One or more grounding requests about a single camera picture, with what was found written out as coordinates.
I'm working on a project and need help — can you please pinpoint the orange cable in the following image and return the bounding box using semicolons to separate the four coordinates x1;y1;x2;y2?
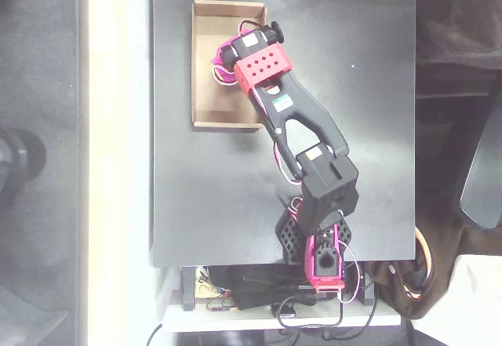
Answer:
414;228;435;284

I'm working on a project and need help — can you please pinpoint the white shelf board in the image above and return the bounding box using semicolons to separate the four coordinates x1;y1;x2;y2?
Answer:
161;289;403;334

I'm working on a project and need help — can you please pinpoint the brown jacket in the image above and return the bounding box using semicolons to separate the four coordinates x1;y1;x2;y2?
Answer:
415;0;502;88

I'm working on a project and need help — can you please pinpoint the black plug connector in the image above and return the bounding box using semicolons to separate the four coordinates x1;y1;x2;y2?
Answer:
271;301;298;319

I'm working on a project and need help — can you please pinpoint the brown bag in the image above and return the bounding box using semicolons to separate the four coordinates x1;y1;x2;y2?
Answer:
370;220;471;322

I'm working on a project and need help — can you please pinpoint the white cloth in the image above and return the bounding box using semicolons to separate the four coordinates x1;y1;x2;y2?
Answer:
411;254;502;346

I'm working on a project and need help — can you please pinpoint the small blue circuit board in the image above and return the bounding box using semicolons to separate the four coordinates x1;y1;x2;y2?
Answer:
206;300;236;314

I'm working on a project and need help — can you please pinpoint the brown cardboard box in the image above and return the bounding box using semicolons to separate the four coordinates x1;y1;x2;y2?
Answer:
191;0;269;130

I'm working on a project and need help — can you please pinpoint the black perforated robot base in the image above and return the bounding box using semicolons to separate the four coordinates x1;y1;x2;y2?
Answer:
274;208;353;265

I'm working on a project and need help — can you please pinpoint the light wooden piece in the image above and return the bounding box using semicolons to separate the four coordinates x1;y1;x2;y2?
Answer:
195;277;220;300

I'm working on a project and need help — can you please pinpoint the grey office chair part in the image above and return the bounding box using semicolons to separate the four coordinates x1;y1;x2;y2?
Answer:
459;94;502;232

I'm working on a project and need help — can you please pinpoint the black looped cable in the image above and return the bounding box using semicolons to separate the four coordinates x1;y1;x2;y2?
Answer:
277;290;380;341

